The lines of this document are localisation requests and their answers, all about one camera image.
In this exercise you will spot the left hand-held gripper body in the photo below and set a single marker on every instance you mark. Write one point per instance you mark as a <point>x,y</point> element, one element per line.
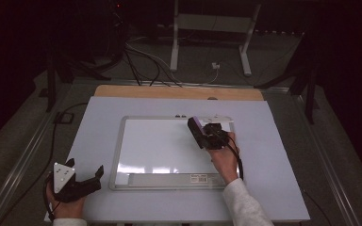
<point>63,179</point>

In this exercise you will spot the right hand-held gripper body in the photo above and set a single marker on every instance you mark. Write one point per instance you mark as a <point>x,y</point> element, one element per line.
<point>218,138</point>

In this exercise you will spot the black whiteboard eraser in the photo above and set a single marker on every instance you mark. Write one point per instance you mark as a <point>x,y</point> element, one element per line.
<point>196,132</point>

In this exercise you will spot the framed whiteboard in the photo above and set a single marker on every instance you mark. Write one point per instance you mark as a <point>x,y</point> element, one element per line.
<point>157,147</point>

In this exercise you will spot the person's right hand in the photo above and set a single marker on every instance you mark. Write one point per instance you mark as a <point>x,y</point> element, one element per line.
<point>224,160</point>

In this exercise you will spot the person's left hand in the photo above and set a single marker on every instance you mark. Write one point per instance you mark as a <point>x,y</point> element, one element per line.
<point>69,208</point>

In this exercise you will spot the black square floor plate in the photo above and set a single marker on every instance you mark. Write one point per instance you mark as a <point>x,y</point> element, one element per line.
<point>64,117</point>

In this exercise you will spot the large white table sheet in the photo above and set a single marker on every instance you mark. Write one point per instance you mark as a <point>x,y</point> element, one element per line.
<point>100,125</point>

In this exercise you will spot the white plug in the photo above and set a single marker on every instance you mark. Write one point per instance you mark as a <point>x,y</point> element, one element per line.
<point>215,65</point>

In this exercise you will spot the black tripod stand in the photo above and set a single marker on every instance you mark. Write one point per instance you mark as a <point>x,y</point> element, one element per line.
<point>52,78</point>
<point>309,84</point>

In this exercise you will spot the white metal stand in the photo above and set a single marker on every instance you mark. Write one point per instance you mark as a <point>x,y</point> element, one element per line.
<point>213,23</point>

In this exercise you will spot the metal floor rail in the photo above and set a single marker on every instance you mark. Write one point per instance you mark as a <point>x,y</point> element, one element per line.
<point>22,163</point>
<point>323,153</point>

